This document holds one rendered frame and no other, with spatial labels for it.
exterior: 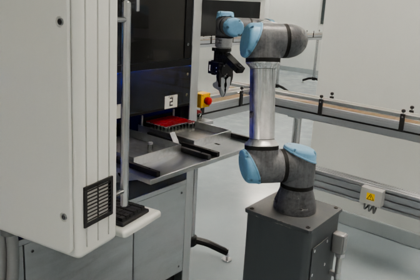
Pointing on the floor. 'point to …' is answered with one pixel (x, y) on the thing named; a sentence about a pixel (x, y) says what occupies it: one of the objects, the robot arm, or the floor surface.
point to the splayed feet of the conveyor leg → (211, 247)
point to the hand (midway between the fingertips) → (224, 94)
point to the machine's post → (189, 112)
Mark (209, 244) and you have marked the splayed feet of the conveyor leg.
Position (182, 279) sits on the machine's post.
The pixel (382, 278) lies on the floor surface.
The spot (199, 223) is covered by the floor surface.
